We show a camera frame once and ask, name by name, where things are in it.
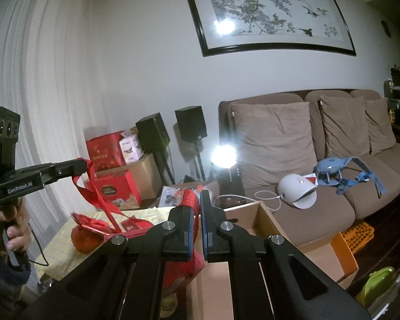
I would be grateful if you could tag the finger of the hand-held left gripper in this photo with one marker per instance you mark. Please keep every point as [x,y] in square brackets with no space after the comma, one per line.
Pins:
[66,170]

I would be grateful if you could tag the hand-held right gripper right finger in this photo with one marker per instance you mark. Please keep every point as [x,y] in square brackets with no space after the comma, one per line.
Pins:
[205,233]

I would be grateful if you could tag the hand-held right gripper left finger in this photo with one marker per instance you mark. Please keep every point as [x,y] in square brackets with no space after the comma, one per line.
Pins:
[186,233]

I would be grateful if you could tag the cardboard box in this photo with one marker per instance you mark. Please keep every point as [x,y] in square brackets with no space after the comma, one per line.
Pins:
[253,216]

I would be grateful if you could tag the red raffia bundle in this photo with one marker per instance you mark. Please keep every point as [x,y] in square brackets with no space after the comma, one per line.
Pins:
[86,243]

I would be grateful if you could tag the person's left hand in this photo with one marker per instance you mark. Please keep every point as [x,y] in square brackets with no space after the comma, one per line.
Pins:
[20,230]

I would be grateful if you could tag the carton of assorted clutter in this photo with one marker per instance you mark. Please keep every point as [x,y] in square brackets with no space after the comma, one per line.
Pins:
[178,195]

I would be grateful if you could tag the red carton with oval label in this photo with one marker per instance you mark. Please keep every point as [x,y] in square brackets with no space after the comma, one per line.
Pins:
[116,190]

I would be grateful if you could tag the white printed box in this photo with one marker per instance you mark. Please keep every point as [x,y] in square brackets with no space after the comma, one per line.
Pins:
[130,150]

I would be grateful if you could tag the black speaker stand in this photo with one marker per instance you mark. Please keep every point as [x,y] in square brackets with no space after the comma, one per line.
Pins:
[163,170]
[199,160]

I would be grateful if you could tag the brown carton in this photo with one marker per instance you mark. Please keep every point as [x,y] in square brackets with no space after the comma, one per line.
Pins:
[146,176]

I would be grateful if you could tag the yellow checked cloth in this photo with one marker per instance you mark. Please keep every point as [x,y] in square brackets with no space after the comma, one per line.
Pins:
[60,240]

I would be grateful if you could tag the bright portable lamp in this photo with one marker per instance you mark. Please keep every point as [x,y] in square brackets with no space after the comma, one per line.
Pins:
[225,160]

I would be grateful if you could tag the brown sofa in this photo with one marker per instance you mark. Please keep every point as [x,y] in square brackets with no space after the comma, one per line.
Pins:
[286,220]

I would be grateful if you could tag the black speaker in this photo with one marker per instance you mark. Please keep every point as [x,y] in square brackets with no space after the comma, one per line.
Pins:
[153,133]
[190,123]

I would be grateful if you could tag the white domed device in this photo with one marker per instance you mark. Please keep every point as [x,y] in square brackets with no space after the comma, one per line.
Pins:
[295,190]

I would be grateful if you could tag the beige sofa cushion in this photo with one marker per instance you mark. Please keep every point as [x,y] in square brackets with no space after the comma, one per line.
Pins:
[273,143]
[345,126]
[381,126]

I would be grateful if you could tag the orange plastic crate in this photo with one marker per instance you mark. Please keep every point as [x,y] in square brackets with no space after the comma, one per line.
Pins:
[356,240]

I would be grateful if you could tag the green plastic container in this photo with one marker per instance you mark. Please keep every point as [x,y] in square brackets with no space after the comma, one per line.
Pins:
[375,286]

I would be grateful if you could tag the framed ink painting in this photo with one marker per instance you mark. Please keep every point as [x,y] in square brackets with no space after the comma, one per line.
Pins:
[270,10]

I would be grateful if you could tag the dark round wall ornament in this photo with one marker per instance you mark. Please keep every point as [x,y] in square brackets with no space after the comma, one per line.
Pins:
[386,28]

